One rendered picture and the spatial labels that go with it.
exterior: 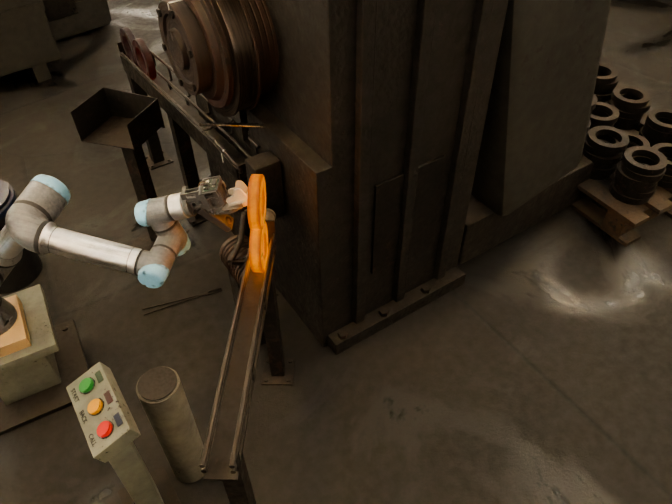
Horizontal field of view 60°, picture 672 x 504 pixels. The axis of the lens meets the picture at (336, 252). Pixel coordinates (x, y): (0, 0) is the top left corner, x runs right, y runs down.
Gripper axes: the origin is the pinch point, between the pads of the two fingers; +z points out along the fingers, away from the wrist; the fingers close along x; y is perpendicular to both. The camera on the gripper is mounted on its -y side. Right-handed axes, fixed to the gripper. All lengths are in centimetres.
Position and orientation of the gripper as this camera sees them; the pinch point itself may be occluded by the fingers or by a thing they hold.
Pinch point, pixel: (256, 196)
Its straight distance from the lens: 166.1
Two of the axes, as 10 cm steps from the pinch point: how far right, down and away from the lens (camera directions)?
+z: 9.6, -1.7, -2.0
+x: 0.2, -7.1, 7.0
